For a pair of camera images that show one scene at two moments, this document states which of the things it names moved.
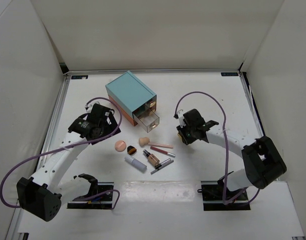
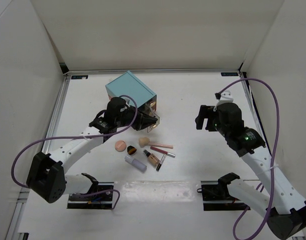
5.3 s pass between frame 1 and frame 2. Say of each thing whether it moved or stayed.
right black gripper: moved
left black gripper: moved
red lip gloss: stayed
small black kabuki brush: stayed
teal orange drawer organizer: stayed
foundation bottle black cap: stayed
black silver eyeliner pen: moved
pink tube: stayed
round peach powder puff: stayed
